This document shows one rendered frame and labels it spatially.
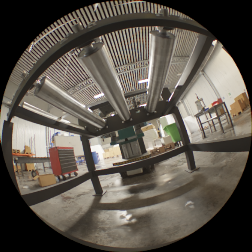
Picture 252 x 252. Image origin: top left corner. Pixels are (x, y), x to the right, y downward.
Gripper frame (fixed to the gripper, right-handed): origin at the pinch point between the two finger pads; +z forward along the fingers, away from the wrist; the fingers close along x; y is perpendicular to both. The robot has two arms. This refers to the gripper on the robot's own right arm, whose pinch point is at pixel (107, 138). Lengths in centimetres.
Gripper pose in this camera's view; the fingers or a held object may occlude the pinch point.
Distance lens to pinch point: 133.4
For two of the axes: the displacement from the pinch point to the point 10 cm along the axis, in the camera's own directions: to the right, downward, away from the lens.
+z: 3.1, 7.2, -6.2
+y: 2.5, 5.7, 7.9
